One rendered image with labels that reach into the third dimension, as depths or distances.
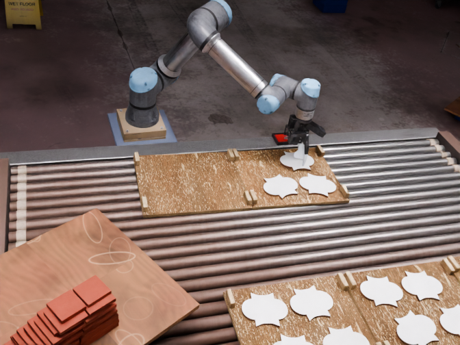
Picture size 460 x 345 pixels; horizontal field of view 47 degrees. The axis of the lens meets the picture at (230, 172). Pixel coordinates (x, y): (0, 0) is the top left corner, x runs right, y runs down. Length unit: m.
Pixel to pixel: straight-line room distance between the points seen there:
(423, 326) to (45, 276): 1.16
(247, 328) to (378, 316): 0.43
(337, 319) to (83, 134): 2.63
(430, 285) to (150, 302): 0.96
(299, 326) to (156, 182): 0.78
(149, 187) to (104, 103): 2.29
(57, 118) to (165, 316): 2.77
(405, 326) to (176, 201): 0.89
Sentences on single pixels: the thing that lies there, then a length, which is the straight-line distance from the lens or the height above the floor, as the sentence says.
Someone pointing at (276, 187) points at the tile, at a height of 0.95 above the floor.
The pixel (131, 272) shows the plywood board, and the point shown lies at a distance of 1.60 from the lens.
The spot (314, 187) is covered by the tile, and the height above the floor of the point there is 0.95.
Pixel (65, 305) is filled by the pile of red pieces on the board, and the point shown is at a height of 1.18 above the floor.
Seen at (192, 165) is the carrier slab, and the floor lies 0.94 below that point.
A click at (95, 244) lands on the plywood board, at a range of 1.68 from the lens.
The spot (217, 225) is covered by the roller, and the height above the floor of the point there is 0.92.
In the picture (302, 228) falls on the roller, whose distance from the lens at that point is 2.01.
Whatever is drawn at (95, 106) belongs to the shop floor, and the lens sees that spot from 4.22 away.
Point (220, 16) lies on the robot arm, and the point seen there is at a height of 1.47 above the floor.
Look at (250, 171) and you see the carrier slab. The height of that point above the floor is 0.94.
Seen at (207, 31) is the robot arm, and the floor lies 1.45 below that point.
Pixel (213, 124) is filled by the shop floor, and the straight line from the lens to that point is 4.11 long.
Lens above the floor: 2.27
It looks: 38 degrees down
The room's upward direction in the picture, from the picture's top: 10 degrees clockwise
